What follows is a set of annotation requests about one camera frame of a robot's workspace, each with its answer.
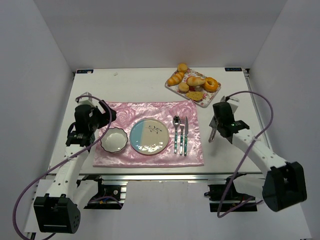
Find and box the floral serving tray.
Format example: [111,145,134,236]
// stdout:
[164,66,221,108]

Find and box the knife with teal handle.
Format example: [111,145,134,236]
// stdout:
[183,117,189,157]

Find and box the blue label left corner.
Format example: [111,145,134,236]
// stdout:
[76,69,94,74]

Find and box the blue label corner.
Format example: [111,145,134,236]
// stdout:
[224,67,243,72]
[76,69,94,74]

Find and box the striped long bread roll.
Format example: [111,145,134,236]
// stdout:
[167,72,185,86]

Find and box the flat seeded bread slice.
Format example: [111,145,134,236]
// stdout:
[185,91,204,102]

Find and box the fork with teal handle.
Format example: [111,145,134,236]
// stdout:
[179,116,186,156]

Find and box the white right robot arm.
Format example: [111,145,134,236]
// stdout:
[211,101,307,212]

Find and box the aluminium table frame rail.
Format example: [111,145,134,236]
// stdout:
[32,172,273,201]

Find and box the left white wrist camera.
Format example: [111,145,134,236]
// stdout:
[75,92,94,107]

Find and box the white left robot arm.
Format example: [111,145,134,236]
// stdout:
[33,100,117,234]

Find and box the blue label right corner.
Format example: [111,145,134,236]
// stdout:
[224,67,243,72]

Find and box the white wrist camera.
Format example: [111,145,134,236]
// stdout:
[224,96,240,114]
[75,92,94,107]

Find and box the round bun at tray top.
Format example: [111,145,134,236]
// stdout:
[177,63,189,73]

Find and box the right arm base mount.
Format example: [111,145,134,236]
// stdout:
[204,172,258,213]

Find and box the golden bagel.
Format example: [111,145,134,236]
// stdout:
[203,77,219,92]

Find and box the white scalloped bowl black rim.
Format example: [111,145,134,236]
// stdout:
[100,127,129,154]

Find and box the blue and cream plate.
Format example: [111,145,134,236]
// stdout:
[129,118,170,155]

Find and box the spoon with teal handle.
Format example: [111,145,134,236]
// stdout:
[172,115,180,154]

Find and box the pink rose satin placemat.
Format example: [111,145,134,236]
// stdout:
[93,100,204,168]

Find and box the small round muffin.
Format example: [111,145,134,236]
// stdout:
[178,82,190,93]

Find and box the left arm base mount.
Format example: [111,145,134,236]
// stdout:
[76,175,127,210]

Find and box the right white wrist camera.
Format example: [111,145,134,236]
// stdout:
[224,96,240,114]

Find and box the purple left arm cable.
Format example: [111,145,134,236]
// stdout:
[11,94,113,240]

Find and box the orange striped ring bread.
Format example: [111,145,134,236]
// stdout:
[186,76,206,87]

